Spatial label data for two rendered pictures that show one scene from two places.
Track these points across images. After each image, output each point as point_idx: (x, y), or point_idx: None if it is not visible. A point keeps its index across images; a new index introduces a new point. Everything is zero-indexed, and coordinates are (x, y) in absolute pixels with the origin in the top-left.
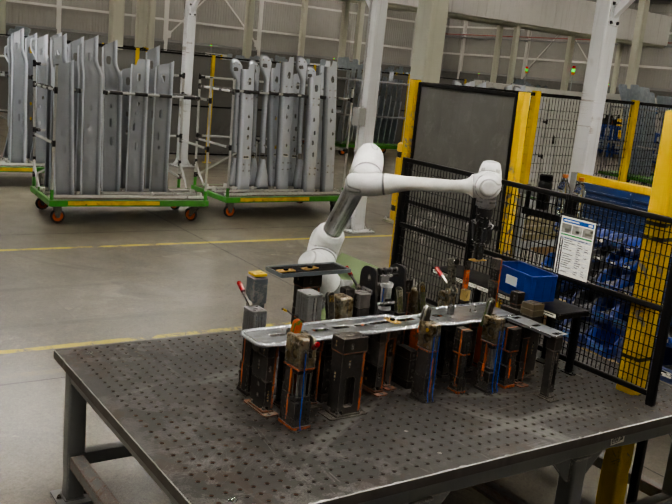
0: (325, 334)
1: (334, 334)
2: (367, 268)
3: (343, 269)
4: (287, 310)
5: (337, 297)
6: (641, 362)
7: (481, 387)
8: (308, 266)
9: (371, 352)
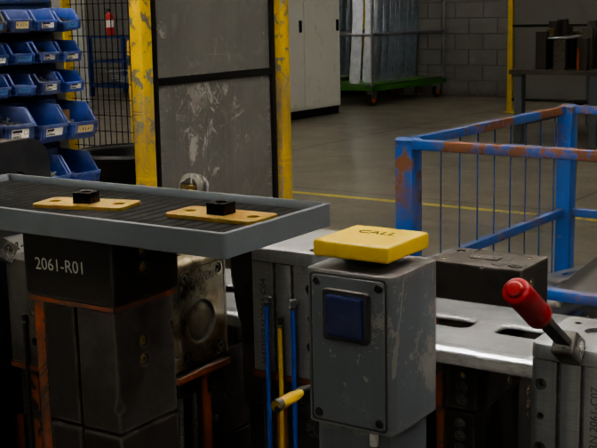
0: (480, 308)
1: (524, 268)
2: (2, 154)
3: (39, 176)
4: (301, 388)
5: (202, 257)
6: None
7: None
8: (94, 195)
9: (234, 392)
